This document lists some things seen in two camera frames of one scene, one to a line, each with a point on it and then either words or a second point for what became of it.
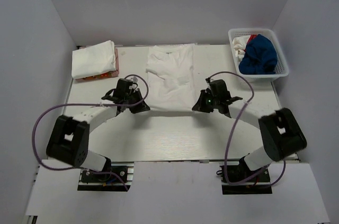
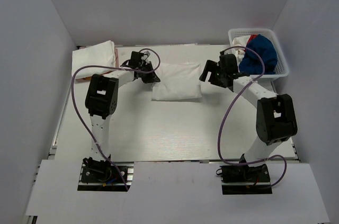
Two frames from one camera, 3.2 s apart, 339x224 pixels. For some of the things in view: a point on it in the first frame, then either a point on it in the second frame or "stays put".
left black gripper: [141, 107] → [152, 78]
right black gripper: [199, 106] → [212, 66]
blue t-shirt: [260, 57] stays put
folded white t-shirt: [94, 60] stays put
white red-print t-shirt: [240, 43] stays put
